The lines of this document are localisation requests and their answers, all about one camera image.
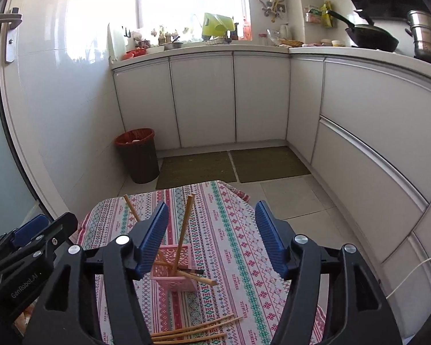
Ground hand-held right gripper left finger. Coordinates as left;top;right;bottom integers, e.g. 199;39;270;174
22;201;169;345

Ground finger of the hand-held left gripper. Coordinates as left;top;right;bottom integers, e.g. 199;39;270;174
0;214;50;259
0;212;79;274

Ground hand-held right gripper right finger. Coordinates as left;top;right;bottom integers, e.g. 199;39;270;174
255;200;403;345

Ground single bamboo chopstick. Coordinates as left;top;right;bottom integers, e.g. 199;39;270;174
180;193;197;248
123;194;141;223
178;270;218;286
158;259;206;274
173;195;193;272

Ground pink perforated utensil holder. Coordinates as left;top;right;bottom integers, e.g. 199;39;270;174
150;243;199;293

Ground pile of bamboo chopsticks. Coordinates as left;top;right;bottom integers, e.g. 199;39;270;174
150;314;244;345

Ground person's left hand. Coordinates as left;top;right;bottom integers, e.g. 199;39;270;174
14;304;34;335

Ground patterned striped tablecloth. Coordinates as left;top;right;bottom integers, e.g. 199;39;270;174
74;180;327;345

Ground olive green floor mat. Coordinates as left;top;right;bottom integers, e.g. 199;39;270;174
155;151;238;190
229;146;312;184

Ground brown trash bin red bag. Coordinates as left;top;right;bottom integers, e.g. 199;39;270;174
115;127;160;185

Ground frosted glass sliding door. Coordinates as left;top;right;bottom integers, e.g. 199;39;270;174
0;0;70;248

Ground white drawer front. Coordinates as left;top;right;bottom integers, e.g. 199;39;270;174
320;57;431;202
311;117;430;263

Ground white cabinet door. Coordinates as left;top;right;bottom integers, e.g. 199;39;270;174
113;57;182;152
169;53;236;149
285;55;326;166
233;52;291;143

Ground red bowls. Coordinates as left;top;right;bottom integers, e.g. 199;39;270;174
120;48;148;61

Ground white kitchen countertop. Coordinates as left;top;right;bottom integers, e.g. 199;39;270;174
111;41;431;87

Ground red label bottle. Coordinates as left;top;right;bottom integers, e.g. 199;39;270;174
241;16;253;41

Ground lime green plastic container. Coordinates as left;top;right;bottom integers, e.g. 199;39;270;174
201;12;236;42

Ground black wok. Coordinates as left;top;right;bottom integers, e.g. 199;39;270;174
327;10;399;53

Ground water pipes and valves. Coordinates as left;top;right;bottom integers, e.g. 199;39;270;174
257;0;286;22

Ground bright window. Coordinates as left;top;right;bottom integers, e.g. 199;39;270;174
136;0;250;40

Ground stainless steel pot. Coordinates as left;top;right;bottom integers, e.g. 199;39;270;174
406;9;431;62

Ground white cable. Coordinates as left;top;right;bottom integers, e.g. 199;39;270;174
386;248;431;299

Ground metal door handle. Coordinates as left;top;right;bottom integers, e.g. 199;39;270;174
0;7;23;63

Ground wall rack with yellow packets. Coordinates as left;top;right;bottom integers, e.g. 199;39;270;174
305;1;338;29

